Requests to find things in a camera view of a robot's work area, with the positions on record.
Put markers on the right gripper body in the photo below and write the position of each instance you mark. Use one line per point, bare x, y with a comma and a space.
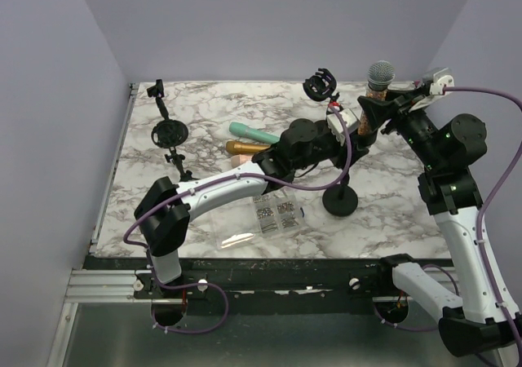
415, 122

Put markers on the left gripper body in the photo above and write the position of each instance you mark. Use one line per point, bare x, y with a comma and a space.
341, 160

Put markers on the glitter microphone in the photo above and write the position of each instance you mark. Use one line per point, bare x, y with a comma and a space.
380, 75

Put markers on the black stand holding glitter mic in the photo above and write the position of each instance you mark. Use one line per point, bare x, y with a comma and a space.
341, 200

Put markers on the black stand holding teal mic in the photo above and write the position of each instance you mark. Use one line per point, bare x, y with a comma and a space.
322, 86

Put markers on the pink microphone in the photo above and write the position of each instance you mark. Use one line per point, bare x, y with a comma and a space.
238, 160

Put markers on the teal microphone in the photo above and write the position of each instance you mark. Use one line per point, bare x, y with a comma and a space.
241, 130

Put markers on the gold microphone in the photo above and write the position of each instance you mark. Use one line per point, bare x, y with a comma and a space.
235, 147

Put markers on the black tripod mic stand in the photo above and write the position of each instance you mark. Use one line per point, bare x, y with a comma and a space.
169, 134

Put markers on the black round-base mic stand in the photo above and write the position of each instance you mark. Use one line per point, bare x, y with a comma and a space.
157, 92

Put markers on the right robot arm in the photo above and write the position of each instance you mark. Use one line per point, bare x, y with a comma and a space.
483, 316

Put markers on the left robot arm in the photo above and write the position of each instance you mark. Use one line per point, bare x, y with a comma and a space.
165, 212

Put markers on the clear plastic screw box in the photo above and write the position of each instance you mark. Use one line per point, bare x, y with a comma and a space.
251, 220

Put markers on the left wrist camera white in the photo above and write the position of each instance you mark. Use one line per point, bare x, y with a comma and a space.
341, 122

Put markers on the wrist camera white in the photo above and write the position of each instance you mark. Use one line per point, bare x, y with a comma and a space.
341, 122
430, 87

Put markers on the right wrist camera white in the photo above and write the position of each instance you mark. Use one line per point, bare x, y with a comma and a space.
430, 87

